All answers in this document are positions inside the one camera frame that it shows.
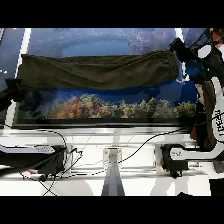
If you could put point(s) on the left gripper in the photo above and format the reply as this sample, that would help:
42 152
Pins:
15 89

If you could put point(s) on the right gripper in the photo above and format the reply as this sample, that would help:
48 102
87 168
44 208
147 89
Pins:
179 47

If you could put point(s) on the dark green pants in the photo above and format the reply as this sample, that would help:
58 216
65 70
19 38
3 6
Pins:
100 71

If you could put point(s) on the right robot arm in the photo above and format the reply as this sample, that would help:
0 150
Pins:
218 110

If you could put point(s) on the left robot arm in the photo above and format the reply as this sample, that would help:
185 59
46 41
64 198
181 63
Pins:
26 149

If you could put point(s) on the red garment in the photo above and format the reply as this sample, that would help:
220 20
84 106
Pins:
220 33

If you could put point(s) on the silver frame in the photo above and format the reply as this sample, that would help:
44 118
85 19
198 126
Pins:
113 156

